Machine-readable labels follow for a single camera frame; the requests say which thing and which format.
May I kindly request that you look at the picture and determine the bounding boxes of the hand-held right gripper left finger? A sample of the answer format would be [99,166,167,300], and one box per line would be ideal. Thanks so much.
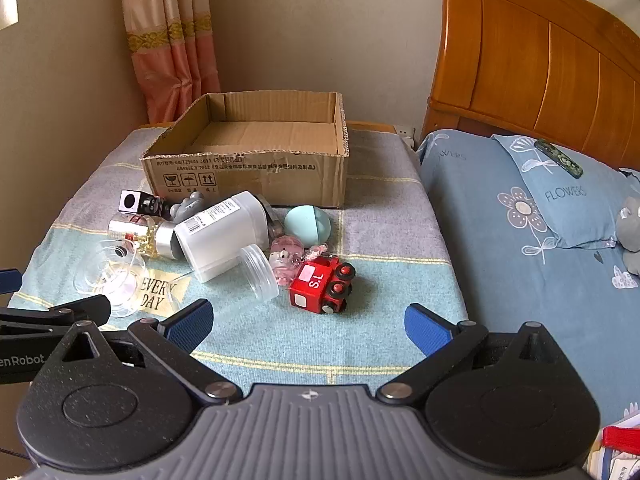
[47,299,237,409]

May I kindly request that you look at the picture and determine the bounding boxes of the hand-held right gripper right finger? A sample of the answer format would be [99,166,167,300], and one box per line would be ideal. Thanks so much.
[375,303,571,407]

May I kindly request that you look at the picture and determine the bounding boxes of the clear plastic cup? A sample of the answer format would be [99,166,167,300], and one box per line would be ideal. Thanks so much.
[74,239,151,318]

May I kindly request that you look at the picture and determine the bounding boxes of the perfume bottle with silver cap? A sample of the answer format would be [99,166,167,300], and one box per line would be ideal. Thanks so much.
[107,212,183,261]

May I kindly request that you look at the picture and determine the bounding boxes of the small clear plastic jar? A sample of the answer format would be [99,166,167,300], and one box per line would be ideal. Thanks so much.
[240,244,280,303]

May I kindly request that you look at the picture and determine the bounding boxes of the white plastic jar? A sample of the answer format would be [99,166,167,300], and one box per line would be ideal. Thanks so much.
[174,191,271,283]

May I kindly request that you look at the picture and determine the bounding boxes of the pink toy figure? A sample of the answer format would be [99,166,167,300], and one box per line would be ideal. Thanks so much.
[269,234,328,288]

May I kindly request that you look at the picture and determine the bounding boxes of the red toy train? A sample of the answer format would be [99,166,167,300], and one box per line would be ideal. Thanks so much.
[290,256,357,316]

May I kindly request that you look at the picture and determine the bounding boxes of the black dotted toy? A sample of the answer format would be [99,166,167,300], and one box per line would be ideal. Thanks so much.
[139,195,166,218]

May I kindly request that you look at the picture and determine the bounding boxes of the brown cardboard box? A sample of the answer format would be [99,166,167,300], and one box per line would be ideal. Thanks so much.
[140,91,350,210]

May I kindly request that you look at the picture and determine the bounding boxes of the blue bed sheet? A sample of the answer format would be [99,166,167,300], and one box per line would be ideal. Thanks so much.
[416,129,640,428]

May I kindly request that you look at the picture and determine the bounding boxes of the striped table blanket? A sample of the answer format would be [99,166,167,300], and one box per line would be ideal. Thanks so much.
[10,125,468,392]

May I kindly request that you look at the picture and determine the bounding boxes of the grey hippo toy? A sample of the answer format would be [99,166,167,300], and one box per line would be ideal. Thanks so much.
[170,191,206,223]

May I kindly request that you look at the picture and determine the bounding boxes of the black remote control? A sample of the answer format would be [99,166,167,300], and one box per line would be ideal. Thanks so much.
[257,194,287,241]

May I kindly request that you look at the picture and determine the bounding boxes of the teal egg-shaped case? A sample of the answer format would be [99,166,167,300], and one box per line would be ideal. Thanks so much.
[284,204,331,250]

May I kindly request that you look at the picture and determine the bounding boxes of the blue flower pillow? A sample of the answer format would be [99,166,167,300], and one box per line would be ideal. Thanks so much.
[492,132,640,251]

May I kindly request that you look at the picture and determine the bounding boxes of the green patterned case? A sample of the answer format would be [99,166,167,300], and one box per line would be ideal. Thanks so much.
[534,139,584,179]

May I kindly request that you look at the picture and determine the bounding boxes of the red book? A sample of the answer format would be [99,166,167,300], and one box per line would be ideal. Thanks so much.
[602,425,640,448]

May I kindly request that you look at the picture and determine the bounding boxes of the grey plush toy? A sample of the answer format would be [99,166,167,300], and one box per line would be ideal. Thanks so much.
[615,195,640,277]

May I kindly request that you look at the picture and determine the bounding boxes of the white printed booklet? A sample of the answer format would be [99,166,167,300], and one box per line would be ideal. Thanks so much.
[586,415,640,480]

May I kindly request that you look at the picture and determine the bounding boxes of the pink curtain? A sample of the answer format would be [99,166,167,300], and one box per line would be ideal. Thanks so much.
[119,0,222,125]

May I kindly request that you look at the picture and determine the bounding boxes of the wooden headboard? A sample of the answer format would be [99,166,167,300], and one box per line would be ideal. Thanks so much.
[420,0,640,173]

